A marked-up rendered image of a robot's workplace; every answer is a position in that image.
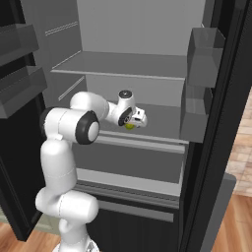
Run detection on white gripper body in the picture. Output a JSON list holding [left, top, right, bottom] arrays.
[[130, 114, 149, 129]]

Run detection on grey fridge crisper drawer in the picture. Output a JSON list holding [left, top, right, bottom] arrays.
[[72, 141, 187, 198]]

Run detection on black fridge door, clear bins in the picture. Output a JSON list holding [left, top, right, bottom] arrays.
[[178, 0, 252, 252]]

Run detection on black fridge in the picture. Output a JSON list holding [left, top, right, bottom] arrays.
[[0, 0, 252, 252]]

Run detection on black fridge door, two bins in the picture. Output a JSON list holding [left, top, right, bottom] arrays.
[[0, 0, 49, 242]]

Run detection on clear grey door bin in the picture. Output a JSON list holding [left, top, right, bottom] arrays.
[[178, 82, 215, 144], [186, 27, 226, 89]]

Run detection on black freezer drawer front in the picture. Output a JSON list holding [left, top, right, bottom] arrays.
[[86, 198, 181, 252]]

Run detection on dark grey door bin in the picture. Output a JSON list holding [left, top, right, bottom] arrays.
[[0, 22, 40, 67], [0, 65, 49, 120]]

